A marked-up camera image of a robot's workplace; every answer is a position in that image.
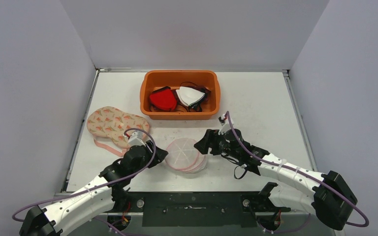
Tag white mesh laundry bag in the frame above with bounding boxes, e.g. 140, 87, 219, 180
165, 138, 208, 174

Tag white bra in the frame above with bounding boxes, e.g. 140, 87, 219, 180
176, 87, 206, 107

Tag red bra black straps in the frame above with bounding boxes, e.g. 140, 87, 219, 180
148, 86, 179, 112

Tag orange plastic tub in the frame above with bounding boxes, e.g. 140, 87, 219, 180
140, 70, 221, 120

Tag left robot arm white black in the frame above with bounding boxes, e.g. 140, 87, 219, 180
19, 141, 168, 236

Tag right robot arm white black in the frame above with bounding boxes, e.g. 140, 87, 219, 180
194, 129, 358, 231

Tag floral padded bra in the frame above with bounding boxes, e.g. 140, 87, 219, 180
86, 106, 150, 157

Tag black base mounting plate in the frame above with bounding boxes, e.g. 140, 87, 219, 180
105, 191, 291, 230

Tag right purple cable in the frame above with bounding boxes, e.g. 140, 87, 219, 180
224, 111, 370, 235

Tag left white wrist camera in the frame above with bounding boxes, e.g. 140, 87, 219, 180
124, 131, 145, 149

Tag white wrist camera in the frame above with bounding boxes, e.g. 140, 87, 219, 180
124, 131, 145, 149
219, 114, 233, 135

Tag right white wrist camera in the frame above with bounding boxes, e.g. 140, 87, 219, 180
219, 114, 233, 135

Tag aluminium front rail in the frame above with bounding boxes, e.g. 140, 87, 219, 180
49, 191, 341, 216

